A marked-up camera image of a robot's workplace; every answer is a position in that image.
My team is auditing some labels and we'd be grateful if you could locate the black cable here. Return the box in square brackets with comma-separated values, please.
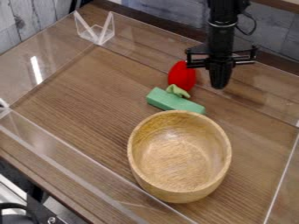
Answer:
[0, 202, 36, 224]

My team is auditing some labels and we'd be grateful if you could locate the black metal bracket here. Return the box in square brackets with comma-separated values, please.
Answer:
[27, 194, 67, 224]

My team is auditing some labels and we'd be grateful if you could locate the red plush strawberry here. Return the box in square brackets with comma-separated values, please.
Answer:
[166, 60, 196, 98]

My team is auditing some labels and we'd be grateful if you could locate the wooden bowl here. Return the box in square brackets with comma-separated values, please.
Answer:
[127, 110, 232, 203]

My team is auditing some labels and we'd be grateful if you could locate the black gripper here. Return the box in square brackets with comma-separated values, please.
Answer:
[184, 44, 258, 89]

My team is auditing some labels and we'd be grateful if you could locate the clear acrylic tray wall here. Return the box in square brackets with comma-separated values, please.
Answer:
[0, 16, 299, 224]

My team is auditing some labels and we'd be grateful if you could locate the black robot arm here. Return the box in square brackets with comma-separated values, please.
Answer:
[184, 0, 258, 89]

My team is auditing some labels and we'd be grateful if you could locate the green rectangular block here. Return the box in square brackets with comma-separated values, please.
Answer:
[146, 87, 206, 114]

